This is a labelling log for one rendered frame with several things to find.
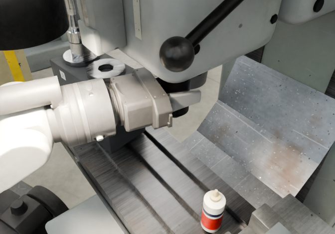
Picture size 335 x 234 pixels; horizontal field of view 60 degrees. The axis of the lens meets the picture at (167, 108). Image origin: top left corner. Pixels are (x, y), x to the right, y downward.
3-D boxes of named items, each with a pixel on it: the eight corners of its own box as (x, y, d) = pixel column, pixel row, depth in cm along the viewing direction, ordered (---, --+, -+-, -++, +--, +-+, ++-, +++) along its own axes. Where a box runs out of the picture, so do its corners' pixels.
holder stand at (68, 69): (111, 154, 73) (99, 88, 60) (64, 116, 85) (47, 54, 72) (146, 130, 80) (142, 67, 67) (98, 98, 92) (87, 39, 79)
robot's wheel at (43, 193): (33, 216, 120) (17, 186, 108) (42, 206, 124) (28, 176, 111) (69, 239, 112) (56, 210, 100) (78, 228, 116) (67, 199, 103)
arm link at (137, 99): (174, 92, 38) (82, 114, 34) (172, 144, 44) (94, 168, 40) (142, 51, 47) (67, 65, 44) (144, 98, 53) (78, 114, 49)
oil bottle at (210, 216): (210, 237, 56) (216, 204, 49) (196, 222, 59) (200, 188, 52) (225, 225, 58) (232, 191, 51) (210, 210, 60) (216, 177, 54)
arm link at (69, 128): (91, 155, 42) (6, 179, 39) (77, 106, 49) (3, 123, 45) (79, 98, 34) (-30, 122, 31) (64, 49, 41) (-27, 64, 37)
